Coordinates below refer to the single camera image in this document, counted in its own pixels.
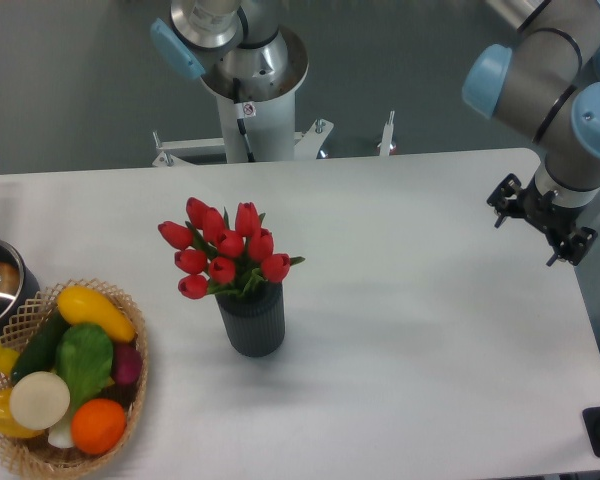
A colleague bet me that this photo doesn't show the white round radish slice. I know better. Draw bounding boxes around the white round radish slice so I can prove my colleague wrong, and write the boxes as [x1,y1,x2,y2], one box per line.
[9,371,70,430]

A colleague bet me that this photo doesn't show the dark green cucumber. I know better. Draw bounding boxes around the dark green cucumber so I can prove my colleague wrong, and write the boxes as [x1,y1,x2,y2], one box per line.
[10,310,70,385]

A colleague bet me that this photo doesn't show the yellow squash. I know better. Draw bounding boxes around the yellow squash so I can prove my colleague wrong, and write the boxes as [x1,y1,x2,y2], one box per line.
[56,285,136,343]

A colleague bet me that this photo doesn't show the orange fruit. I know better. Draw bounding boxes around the orange fruit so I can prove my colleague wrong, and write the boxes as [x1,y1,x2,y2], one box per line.
[70,399,126,455]

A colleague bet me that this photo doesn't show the yellow bell pepper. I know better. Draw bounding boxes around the yellow bell pepper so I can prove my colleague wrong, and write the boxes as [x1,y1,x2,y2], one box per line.
[0,388,44,439]

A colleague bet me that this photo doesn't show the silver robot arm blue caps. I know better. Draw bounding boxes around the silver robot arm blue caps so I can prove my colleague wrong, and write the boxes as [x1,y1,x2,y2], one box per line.
[150,1,600,264]

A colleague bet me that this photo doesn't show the dark grey ribbed vase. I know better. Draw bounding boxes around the dark grey ribbed vase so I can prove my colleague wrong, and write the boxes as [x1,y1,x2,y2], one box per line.
[216,283,286,358]

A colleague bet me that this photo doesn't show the woven wicker basket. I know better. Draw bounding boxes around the woven wicker basket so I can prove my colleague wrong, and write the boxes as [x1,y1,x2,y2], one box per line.
[0,279,149,479]

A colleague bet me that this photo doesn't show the purple red onion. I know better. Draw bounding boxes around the purple red onion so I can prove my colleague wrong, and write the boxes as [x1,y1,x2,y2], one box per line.
[111,343,143,386]

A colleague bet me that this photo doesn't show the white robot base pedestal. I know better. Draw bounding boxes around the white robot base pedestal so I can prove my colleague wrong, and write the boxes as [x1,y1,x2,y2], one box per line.
[150,19,334,164]

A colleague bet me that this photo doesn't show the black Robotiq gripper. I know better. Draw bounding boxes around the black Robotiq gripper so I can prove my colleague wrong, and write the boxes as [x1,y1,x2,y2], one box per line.
[486,173,597,267]

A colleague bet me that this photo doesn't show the yellow banana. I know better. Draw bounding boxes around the yellow banana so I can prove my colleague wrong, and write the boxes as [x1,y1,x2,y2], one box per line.
[0,342,20,377]

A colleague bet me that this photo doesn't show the green lettuce leaf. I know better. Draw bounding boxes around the green lettuce leaf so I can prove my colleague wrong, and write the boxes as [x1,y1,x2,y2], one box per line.
[47,323,115,449]

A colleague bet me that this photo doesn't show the red tulip bouquet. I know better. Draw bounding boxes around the red tulip bouquet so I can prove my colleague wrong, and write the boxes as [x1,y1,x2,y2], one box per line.
[157,197,305,301]

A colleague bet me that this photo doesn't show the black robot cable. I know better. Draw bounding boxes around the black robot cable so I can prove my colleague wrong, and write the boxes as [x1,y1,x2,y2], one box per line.
[231,78,256,163]

